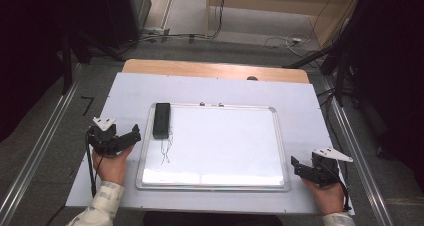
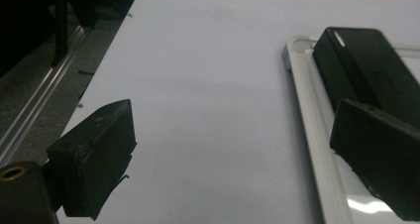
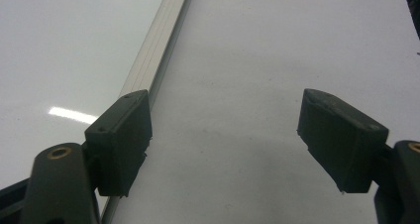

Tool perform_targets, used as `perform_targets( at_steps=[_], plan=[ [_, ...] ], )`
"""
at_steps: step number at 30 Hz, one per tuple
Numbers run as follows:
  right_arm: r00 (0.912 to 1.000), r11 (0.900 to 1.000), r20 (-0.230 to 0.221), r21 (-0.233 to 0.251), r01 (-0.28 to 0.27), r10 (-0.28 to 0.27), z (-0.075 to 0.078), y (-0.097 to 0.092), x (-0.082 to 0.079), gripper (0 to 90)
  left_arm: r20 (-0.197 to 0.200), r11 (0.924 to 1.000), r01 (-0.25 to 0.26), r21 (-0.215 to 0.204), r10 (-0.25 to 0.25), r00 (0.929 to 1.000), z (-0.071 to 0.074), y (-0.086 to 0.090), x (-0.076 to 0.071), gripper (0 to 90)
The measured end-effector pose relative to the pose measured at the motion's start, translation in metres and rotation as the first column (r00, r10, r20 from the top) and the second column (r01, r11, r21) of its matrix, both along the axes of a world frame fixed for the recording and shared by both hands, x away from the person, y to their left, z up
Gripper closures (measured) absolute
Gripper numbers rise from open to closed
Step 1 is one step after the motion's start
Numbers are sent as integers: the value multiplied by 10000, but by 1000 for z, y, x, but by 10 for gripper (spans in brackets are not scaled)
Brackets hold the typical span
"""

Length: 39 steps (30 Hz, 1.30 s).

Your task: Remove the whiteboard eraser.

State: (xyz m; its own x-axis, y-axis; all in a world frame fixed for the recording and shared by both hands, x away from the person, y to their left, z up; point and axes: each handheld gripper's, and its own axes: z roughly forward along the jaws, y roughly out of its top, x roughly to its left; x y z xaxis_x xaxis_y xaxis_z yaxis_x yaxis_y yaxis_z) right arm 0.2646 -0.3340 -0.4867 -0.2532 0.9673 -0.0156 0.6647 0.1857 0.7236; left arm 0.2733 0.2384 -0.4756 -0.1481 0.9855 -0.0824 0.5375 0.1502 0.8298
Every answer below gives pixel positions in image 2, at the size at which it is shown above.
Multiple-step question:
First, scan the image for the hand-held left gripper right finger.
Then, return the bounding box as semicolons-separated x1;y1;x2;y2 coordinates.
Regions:
329;98;420;222

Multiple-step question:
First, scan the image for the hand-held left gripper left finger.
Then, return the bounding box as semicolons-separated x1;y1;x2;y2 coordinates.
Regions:
47;99;138;221

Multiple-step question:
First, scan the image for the white whiteboard with metal frame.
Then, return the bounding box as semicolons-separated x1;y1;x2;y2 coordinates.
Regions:
281;35;420;224

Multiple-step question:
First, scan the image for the black whiteboard eraser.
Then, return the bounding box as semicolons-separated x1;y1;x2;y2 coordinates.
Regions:
312;26;420;129

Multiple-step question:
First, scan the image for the black metal stand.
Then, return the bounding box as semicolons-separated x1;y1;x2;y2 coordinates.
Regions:
51;0;70;68

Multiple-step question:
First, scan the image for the aluminium floor rail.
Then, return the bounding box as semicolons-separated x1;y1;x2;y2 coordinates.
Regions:
0;25;88;168

